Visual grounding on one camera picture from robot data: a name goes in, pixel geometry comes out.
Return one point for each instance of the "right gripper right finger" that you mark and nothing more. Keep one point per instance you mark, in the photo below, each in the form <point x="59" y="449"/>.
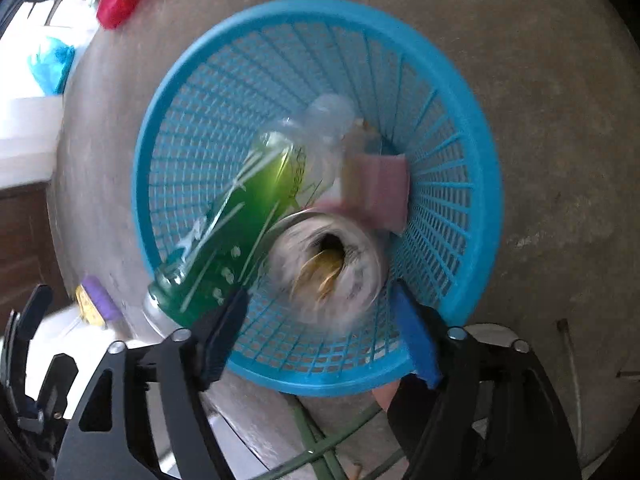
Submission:
<point x="492" y="412"/>

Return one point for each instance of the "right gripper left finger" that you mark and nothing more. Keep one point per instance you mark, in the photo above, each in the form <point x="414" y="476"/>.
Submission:
<point x="110" y="435"/>

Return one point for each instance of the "red drink can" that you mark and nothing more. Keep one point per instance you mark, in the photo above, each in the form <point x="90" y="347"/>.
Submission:
<point x="327" y="268"/>

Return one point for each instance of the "pink bubble wrap pouch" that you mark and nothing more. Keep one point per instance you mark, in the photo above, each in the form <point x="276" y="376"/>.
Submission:
<point x="372" y="189"/>

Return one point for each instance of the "green plastic bottle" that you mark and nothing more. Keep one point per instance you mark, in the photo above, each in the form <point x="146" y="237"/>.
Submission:
<point x="289" y="164"/>

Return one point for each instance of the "blue plastic trash basket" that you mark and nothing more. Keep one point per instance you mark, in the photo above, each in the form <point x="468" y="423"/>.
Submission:
<point x="272" y="61"/>

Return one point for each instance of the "blue plastic bag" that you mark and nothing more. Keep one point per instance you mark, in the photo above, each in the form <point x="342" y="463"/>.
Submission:
<point x="50" y="64"/>

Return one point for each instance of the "green metal stool frame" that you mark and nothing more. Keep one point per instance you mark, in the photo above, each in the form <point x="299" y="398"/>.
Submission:
<point x="321" y="449"/>

